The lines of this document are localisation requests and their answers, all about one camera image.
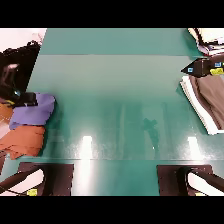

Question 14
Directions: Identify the white garment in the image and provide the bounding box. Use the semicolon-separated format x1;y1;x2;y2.
179;75;224;136

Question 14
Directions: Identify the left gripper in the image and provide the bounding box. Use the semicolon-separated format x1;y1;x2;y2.
19;92;39;107

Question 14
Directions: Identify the light brown garment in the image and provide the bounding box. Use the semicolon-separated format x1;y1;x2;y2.
0;102;15;128

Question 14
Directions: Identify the heap of clothes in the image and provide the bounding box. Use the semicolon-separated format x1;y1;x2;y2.
187;27;224;57

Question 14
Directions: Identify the orange-brown garment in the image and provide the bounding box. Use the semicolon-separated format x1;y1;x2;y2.
0;124;47;161

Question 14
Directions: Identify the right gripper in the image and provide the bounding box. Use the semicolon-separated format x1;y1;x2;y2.
180;57;212;77

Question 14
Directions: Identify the purple T-shirt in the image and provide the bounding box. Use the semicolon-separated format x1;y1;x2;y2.
8;92;57;131

